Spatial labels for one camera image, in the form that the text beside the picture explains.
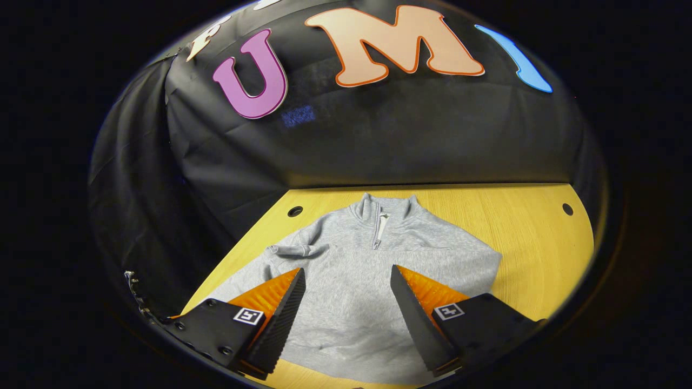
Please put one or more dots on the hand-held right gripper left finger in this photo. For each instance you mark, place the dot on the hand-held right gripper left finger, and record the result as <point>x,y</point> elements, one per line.
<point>281,324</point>

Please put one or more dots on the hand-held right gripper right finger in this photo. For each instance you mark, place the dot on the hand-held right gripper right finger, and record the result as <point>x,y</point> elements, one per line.
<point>419,324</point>

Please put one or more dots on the grey zip sweatshirt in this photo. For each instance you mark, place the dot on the grey zip sweatshirt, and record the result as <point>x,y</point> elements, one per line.
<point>346,259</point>

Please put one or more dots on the black backdrop cloth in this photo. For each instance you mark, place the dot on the black backdrop cloth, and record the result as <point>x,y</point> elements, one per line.
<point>378,135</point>

